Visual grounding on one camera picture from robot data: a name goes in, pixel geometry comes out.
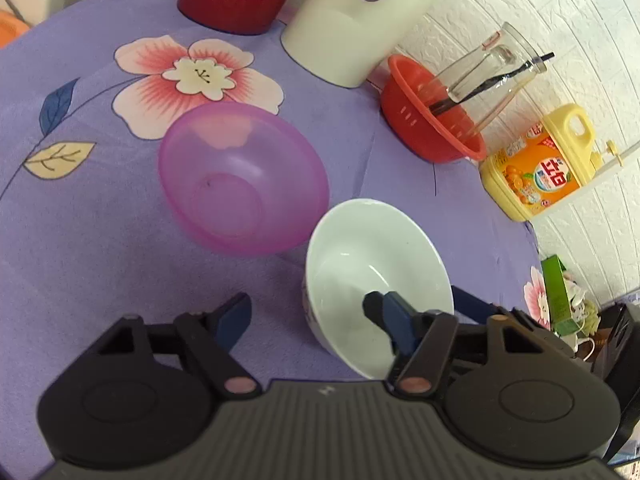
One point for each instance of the black straw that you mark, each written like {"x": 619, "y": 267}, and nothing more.
{"x": 492, "y": 83}

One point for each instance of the clear glass jar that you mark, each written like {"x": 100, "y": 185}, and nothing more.
{"x": 500, "y": 70}

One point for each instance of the yellow detergent bottle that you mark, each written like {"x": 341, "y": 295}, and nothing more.
{"x": 540, "y": 170}

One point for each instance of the green box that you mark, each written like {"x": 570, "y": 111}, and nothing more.
{"x": 557, "y": 295}

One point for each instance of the white ceramic bowl red pattern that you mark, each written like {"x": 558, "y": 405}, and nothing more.
{"x": 360, "y": 260}

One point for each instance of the pink translucent plastic bowl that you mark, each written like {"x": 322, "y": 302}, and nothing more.
{"x": 240, "y": 180}

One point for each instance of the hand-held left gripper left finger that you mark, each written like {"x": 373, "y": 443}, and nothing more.
{"x": 233, "y": 321}

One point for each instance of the purple floral tablecloth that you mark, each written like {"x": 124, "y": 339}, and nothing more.
{"x": 100, "y": 260}

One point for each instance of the orange plastic basin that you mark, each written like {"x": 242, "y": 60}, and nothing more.
{"x": 10, "y": 27}

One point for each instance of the red plastic colander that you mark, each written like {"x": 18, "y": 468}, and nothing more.
{"x": 415, "y": 110}

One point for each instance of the white thermos jug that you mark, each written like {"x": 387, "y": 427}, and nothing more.
{"x": 350, "y": 25}

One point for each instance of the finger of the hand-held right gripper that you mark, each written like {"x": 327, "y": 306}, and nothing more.
{"x": 472, "y": 302}

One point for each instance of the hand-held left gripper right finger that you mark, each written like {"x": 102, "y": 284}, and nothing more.
{"x": 400, "y": 325}

